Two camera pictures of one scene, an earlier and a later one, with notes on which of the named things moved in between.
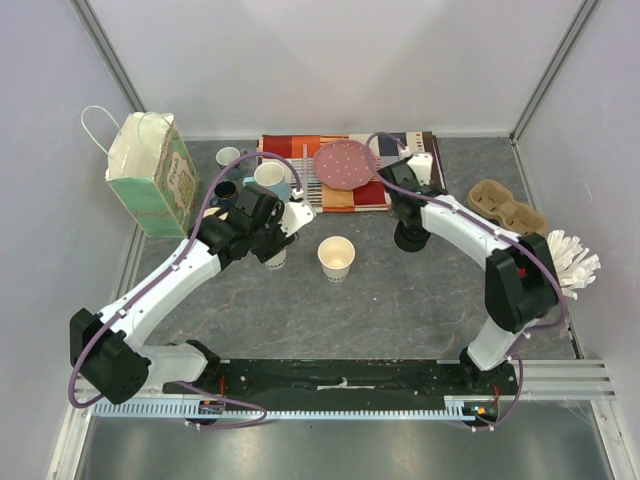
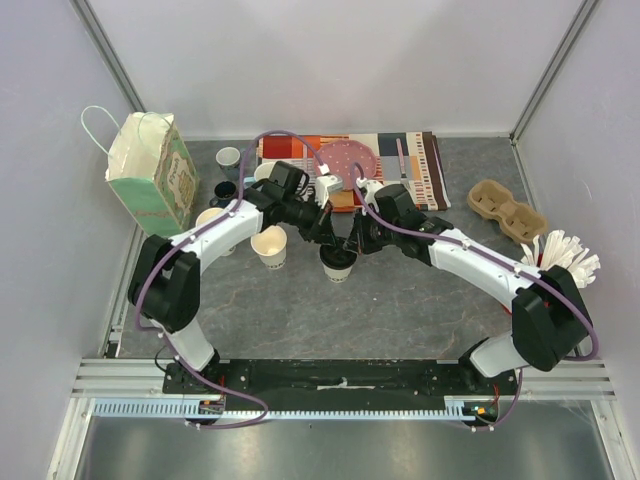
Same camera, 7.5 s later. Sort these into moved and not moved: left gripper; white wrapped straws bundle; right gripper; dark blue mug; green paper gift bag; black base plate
Moved: right gripper; left gripper
Not moved: dark blue mug; black base plate; white wrapped straws bundle; green paper gift bag
